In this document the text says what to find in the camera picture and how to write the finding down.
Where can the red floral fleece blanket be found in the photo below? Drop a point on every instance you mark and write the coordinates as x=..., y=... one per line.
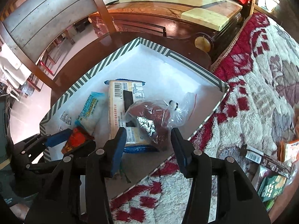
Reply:
x=261, y=68

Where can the red snack packet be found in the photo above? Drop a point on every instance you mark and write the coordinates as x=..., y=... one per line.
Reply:
x=77, y=138

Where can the brown Nescafe coffee stick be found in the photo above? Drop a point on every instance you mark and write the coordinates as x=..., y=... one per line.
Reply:
x=264, y=160

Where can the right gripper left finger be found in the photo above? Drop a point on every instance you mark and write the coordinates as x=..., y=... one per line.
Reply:
x=59, y=200

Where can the blue milk sachima packet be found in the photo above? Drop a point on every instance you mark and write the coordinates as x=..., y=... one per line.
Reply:
x=91, y=112

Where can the long white cracker pack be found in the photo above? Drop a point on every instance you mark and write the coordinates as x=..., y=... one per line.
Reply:
x=122, y=93

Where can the bright green snack packet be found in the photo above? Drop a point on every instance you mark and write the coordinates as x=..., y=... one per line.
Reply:
x=269, y=204

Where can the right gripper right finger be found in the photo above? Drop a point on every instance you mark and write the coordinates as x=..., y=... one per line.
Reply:
x=237, y=200

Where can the green striped white box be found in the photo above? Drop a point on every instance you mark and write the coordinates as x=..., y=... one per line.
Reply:
x=140, y=71

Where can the wooden marble-top table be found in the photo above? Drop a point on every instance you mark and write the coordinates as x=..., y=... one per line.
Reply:
x=206, y=24

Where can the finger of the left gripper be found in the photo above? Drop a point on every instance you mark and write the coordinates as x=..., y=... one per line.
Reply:
x=25, y=152

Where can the orange cracker packet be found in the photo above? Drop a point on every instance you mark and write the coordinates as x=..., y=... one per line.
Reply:
x=289, y=151

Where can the clear bag of dates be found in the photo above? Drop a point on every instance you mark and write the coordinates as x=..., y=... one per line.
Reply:
x=156, y=118

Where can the dark green cracker packet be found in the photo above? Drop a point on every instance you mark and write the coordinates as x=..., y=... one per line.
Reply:
x=271, y=187

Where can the wooden chair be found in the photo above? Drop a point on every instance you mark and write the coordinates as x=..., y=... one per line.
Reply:
x=33, y=26

